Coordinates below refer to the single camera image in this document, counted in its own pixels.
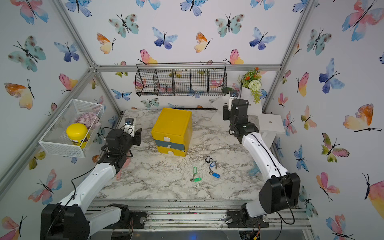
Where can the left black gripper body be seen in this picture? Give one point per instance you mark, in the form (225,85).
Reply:
(131,142)

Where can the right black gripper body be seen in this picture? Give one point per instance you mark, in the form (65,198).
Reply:
(227,116)

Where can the yellow plastic drawer cabinet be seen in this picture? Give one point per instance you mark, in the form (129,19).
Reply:
(175,126)

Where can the yellow bottom drawer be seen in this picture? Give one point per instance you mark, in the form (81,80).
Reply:
(173,152)

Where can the green tag key bunch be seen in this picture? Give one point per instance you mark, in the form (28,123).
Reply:
(195,177)

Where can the teal drawer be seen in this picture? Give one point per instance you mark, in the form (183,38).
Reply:
(170,145)

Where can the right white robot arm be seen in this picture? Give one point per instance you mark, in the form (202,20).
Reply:
(281,188)

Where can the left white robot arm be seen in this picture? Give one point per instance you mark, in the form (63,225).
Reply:
(67,220)

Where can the small white pot green plant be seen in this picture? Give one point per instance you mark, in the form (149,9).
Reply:
(229,91)

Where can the white tiered step shelf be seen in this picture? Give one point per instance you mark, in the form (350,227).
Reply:
(269,125)

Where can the pink flower bunch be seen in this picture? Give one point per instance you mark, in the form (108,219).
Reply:
(90,120)

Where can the white pot with flowers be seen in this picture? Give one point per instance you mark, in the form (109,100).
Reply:
(251,80)

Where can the yellow lidded jar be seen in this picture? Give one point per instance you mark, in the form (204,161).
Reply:
(78,134)

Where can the teal paddle board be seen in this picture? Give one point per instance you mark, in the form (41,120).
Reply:
(255,170)

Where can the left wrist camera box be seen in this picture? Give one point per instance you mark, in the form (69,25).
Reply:
(129,126)

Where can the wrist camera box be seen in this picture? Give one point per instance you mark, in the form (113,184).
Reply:
(129,126)
(232,104)

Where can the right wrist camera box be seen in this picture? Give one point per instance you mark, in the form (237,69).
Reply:
(232,104)

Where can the white mesh wall basket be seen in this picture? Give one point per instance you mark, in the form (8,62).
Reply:
(55,140)

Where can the black wire wall basket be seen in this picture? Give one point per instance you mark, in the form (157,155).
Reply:
(181,79)

